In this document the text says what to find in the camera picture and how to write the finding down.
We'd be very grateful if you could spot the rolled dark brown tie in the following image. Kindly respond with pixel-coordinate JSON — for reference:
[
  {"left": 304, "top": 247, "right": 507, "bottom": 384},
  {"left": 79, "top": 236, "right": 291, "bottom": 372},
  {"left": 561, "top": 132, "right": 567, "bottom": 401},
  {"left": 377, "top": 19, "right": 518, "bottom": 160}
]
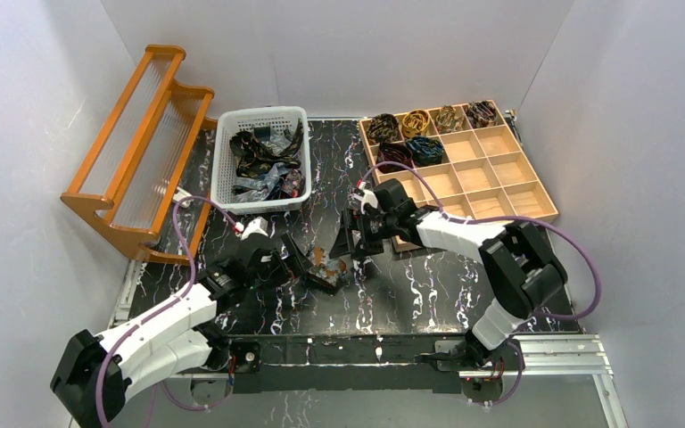
[{"left": 367, "top": 113, "right": 401, "bottom": 145}]

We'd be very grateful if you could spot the rolled dark striped tie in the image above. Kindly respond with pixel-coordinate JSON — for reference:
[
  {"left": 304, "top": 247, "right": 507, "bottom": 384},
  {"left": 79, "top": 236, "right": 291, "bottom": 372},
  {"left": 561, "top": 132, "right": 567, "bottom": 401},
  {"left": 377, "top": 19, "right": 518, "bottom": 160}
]
[{"left": 465, "top": 100, "right": 498, "bottom": 128}]

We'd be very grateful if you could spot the rolled yellow tie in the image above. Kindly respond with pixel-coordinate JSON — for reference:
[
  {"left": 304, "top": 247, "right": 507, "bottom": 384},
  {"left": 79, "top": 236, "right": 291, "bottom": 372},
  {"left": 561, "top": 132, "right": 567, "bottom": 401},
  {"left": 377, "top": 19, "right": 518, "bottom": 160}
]
[{"left": 400, "top": 109, "right": 431, "bottom": 139}]

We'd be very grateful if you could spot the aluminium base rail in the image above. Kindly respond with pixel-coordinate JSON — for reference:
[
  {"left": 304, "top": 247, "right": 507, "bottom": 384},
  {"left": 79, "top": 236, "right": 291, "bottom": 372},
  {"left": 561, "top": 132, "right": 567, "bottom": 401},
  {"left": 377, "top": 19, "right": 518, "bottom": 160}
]
[{"left": 179, "top": 332, "right": 625, "bottom": 427}]

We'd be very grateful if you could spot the white plastic basket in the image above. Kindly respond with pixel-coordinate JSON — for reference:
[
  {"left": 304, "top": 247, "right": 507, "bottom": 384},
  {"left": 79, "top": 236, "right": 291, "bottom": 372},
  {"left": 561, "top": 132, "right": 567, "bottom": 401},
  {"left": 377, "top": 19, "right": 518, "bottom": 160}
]
[{"left": 210, "top": 106, "right": 311, "bottom": 214}]

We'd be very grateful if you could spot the rolled dark red tie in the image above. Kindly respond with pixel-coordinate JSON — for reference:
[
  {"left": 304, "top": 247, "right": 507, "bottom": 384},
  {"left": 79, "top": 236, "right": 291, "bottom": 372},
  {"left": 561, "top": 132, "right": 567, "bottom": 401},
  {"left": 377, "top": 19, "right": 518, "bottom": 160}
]
[{"left": 376, "top": 143, "right": 414, "bottom": 174}]

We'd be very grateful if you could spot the orange grey patterned tie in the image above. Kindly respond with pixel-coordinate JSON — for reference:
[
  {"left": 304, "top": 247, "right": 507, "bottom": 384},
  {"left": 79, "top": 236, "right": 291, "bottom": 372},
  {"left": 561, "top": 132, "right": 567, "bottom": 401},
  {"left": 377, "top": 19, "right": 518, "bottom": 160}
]
[{"left": 302, "top": 246, "right": 348, "bottom": 295}]

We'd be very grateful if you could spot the orange wooden rack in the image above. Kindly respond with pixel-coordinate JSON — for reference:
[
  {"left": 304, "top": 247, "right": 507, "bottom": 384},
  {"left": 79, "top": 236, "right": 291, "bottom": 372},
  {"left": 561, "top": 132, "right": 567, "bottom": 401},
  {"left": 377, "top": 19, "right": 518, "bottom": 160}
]
[{"left": 61, "top": 45, "right": 217, "bottom": 265}]

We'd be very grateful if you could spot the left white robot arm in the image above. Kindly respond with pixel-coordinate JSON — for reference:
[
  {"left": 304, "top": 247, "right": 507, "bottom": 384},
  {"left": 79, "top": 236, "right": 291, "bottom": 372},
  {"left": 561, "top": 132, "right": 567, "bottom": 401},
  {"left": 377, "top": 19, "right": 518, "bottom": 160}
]
[{"left": 50, "top": 218, "right": 313, "bottom": 427}]

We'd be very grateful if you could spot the dark camouflage tie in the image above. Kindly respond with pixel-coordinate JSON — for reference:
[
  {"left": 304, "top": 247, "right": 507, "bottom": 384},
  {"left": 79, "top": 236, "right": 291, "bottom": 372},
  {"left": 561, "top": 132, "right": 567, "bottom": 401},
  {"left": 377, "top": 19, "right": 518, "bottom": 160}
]
[{"left": 228, "top": 119, "right": 305, "bottom": 178}]

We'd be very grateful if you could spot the wooden compartment tray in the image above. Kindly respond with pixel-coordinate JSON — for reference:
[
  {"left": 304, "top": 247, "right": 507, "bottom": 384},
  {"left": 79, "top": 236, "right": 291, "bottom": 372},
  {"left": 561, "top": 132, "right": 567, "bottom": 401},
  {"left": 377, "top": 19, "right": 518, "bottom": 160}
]
[{"left": 359, "top": 100, "right": 558, "bottom": 221}]

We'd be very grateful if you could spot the rolled blue black tie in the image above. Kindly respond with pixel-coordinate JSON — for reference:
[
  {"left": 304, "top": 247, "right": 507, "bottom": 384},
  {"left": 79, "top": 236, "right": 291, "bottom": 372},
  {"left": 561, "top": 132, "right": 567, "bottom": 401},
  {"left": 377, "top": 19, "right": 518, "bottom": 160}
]
[{"left": 405, "top": 136, "right": 445, "bottom": 167}]

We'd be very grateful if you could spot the dark red purple tie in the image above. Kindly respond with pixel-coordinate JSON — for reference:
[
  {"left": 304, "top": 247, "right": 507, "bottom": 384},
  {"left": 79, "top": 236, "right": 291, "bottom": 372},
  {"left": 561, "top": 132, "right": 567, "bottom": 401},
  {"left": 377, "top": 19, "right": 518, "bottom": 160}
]
[{"left": 280, "top": 169, "right": 305, "bottom": 199}]

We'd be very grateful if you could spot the small white clip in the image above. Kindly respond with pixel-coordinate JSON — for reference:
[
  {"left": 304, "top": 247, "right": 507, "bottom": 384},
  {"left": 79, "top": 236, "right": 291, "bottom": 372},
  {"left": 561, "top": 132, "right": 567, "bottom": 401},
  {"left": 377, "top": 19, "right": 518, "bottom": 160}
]
[{"left": 172, "top": 186, "right": 192, "bottom": 202}]

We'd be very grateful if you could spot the grey blue tie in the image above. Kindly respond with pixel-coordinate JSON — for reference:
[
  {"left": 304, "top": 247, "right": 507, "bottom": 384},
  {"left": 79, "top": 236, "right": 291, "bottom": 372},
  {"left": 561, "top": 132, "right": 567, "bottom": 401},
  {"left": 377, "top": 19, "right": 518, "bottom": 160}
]
[{"left": 232, "top": 136, "right": 290, "bottom": 202}]

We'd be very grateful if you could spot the rolled brown multicolour tie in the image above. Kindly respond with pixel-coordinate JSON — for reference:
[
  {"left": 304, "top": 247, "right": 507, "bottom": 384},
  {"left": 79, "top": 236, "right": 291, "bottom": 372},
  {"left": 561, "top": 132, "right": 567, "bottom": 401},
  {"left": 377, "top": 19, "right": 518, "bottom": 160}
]
[{"left": 434, "top": 105, "right": 463, "bottom": 134}]

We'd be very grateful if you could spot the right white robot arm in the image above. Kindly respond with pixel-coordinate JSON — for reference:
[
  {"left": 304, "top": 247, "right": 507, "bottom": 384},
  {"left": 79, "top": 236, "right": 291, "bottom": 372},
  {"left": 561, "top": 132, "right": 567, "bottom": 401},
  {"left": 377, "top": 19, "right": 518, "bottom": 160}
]
[{"left": 329, "top": 179, "right": 567, "bottom": 367}]

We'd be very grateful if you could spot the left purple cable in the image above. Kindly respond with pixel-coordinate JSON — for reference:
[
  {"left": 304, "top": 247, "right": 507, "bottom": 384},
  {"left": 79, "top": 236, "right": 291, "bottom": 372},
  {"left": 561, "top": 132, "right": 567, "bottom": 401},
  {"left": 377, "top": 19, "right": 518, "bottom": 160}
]
[{"left": 94, "top": 195, "right": 246, "bottom": 428}]

